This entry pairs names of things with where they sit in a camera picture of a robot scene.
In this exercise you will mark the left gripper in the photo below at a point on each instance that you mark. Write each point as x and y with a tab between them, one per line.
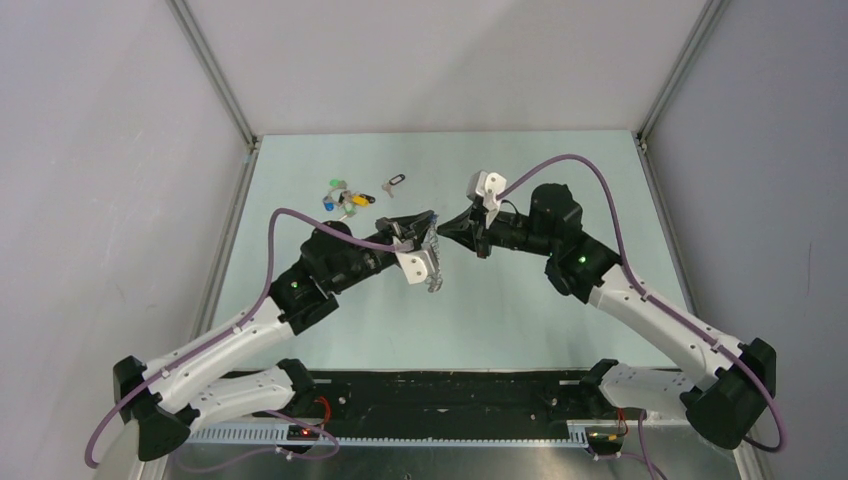
404	229

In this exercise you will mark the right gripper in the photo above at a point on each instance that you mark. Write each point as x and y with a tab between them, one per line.
469	229

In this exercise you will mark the large steel ring disc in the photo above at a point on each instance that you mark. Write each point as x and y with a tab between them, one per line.
434	280

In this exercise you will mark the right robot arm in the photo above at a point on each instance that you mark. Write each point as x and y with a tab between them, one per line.
724	383

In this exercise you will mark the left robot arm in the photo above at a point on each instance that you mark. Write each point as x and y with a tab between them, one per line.
173	396

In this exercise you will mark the yellow key tag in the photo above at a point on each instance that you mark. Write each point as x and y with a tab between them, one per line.
361	201

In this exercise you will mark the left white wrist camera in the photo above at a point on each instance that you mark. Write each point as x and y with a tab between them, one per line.
415	265

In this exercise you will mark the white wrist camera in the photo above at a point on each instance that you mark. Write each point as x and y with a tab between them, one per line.
415	265
487	187

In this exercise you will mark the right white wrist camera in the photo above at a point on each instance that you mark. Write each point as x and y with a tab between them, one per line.
487	187

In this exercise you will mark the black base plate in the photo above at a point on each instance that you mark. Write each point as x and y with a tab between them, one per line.
457	404

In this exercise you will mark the left aluminium frame post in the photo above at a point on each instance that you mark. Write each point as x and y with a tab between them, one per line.
198	43

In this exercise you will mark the aluminium frame post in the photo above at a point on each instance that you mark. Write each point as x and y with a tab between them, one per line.
198	43
696	41

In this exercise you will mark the grey slotted cable duct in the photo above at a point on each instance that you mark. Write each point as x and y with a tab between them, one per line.
286	434

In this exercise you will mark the right aluminium frame post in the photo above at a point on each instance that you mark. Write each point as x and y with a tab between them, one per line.
696	41

